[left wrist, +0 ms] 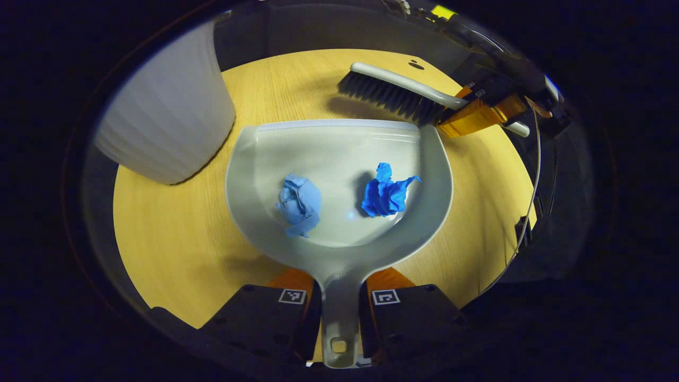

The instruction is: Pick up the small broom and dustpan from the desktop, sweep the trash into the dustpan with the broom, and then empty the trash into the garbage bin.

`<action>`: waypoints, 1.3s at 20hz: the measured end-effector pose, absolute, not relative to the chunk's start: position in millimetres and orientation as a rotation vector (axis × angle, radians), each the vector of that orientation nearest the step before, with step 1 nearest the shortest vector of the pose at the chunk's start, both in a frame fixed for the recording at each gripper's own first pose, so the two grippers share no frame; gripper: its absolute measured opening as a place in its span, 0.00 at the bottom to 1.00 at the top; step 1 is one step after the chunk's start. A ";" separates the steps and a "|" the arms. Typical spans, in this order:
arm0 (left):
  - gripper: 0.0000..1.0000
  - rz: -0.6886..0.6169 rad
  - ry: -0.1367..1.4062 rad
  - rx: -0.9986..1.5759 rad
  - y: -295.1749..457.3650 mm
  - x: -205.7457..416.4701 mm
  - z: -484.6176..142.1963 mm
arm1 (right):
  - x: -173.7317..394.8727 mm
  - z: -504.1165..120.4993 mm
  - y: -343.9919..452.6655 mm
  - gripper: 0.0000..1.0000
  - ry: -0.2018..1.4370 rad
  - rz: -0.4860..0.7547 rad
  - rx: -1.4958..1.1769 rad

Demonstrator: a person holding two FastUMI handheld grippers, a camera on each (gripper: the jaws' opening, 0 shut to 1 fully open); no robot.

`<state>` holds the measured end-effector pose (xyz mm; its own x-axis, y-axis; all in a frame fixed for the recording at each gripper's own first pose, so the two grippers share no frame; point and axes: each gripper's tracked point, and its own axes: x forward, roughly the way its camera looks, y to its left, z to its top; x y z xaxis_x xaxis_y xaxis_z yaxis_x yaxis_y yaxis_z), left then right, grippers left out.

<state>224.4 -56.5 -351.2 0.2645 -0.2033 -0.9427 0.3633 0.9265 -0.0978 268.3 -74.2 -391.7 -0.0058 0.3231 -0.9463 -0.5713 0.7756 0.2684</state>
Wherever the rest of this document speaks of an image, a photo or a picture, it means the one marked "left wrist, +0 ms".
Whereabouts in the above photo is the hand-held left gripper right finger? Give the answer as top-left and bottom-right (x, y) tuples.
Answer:
(360, 266), (466, 366)

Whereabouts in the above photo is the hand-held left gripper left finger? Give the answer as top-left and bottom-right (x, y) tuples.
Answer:
(199, 267), (322, 364)

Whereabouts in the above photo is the small white broom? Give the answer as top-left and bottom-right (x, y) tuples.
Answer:
(337, 62), (531, 138)

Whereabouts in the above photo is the grey plastic dustpan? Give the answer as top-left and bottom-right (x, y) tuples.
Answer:
(225, 119), (455, 369)

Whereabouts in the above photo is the dark blue paper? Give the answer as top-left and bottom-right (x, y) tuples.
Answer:
(361, 162), (423, 219)

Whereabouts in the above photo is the thin gripper cable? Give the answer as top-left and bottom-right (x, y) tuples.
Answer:
(477, 103), (544, 298)

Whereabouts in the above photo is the black desk edge clip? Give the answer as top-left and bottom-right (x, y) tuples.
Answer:
(515, 214), (533, 248)

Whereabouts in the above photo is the light blue paper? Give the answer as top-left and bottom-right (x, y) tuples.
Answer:
(275, 173), (323, 239)

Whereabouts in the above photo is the white ribbed garbage bin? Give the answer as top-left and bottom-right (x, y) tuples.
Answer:
(93, 19), (237, 185)

